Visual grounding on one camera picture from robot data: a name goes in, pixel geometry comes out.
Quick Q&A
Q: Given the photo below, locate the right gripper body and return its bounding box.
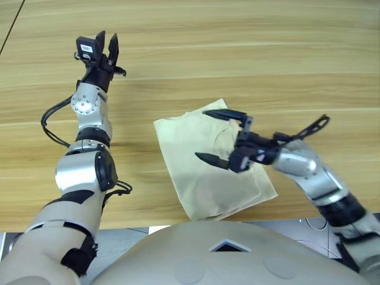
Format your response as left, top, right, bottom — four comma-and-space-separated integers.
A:
235, 113, 282, 165

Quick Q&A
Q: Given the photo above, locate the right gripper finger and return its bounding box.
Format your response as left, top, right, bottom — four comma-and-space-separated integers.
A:
194, 152, 232, 170
202, 109, 248, 121

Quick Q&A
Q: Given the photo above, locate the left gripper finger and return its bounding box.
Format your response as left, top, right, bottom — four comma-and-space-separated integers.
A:
96, 30, 107, 58
107, 33, 120, 67

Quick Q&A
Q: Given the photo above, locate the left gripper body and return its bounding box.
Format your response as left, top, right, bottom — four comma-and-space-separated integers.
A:
79, 53, 128, 92

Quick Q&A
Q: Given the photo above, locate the beige T-shirt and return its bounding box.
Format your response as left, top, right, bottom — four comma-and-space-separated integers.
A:
153, 97, 279, 222

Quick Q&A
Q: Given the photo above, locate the robot body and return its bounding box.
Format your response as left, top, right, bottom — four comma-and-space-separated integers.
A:
87, 220, 372, 285

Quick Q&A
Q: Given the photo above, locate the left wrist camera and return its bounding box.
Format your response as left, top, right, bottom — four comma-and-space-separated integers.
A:
74, 35, 101, 65

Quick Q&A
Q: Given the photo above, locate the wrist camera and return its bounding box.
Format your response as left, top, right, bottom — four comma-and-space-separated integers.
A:
74, 35, 101, 65
229, 149, 254, 174

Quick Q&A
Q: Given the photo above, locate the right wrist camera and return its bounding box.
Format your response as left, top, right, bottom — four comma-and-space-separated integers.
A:
229, 149, 254, 174

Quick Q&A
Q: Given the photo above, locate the black cable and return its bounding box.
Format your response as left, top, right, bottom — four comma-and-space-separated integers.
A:
274, 113, 331, 146
40, 95, 74, 147
102, 179, 133, 210

